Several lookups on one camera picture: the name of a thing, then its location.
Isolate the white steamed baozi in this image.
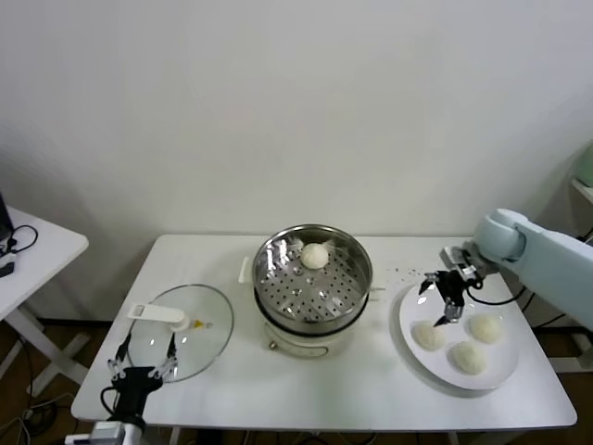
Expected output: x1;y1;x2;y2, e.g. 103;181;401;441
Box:
451;340;488;375
300;243;330;270
467;312;505;344
411;322;447;351

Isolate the glass lid with white handle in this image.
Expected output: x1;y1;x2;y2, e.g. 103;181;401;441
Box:
125;283;235;384

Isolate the cream electric cooking pot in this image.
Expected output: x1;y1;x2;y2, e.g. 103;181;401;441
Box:
237;257;389;362

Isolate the black power adapter cable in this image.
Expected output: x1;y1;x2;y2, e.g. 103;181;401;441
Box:
521;282;569;329

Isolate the white side table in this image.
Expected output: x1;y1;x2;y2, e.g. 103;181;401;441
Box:
550;178;593;375
0;206;90;388

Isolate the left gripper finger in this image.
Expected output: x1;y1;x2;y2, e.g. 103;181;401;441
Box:
107;334;132;382
152;333;180;380

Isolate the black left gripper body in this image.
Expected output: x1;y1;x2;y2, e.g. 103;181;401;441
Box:
110;366;165;422

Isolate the pale green appliance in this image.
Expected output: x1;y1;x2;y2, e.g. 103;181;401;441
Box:
576;146;593;189

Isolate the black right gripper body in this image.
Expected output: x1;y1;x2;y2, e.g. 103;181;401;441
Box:
435;267;470;306

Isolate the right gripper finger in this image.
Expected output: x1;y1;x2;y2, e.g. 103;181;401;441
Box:
418;272;441;297
433;299;465;328

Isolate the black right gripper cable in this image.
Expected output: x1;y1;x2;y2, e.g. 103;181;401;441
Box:
465;285;527;306

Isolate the thin black looped cable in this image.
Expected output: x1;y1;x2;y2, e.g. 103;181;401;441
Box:
6;224;39;255

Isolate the white floor cable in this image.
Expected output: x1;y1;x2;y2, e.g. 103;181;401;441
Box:
20;392;75;421

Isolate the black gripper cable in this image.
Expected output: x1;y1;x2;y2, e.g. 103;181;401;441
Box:
100;387;121;418
465;285;527;306

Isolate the perforated stainless steamer basket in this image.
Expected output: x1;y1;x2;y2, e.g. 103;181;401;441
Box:
253;224;373;328

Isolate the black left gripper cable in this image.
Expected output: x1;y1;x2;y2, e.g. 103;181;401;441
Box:
100;387;121;418

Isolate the white oval plate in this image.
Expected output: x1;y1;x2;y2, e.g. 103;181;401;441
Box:
397;280;521;390

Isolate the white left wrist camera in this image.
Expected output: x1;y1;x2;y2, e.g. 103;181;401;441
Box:
64;421;129;445

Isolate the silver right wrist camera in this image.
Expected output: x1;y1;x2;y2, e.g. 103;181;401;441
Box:
438;246;470;269

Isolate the dark laptop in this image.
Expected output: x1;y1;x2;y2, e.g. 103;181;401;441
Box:
0;192;14;242

